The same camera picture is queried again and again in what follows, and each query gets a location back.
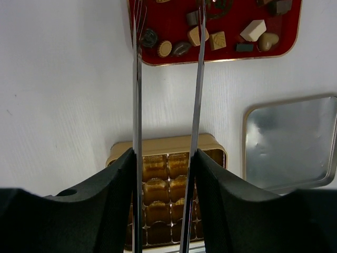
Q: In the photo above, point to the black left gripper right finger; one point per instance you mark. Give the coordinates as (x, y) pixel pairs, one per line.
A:
(240, 217)

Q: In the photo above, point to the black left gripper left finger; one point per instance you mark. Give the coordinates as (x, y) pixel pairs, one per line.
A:
(91, 216)

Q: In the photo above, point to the white block chocolate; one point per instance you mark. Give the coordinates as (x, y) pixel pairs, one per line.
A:
(254, 30)

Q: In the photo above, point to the metal tongs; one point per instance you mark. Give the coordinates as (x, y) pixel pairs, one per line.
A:
(139, 18)

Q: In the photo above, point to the gold chocolate tin box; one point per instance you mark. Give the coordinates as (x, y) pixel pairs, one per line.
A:
(165, 163)

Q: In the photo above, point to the dark green bar chocolate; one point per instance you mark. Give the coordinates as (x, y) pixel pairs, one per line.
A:
(244, 47)

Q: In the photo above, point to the dark oval chocolate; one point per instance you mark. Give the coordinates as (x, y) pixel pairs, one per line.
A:
(181, 48)

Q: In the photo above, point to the tan leaf square chocolate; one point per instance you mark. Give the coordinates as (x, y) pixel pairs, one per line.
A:
(217, 40)

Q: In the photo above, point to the tan heart chocolate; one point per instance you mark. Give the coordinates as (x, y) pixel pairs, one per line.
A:
(267, 41)

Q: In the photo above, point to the tan fluted round chocolate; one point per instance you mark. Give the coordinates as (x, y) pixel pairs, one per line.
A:
(164, 49)

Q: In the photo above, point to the tan Sweet square chocolate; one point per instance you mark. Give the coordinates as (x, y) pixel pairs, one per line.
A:
(194, 37)

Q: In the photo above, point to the red chocolate tray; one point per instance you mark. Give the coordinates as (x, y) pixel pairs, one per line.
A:
(169, 21)

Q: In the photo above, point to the dark round swirl chocolate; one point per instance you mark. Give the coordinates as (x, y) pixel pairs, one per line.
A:
(149, 38)

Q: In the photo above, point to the dark cup chocolate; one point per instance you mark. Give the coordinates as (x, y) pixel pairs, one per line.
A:
(192, 18)

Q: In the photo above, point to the brown block chocolate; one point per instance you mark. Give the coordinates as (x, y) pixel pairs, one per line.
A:
(280, 7)

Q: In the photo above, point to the silver tin lid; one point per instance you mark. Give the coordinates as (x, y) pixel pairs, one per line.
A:
(290, 144)

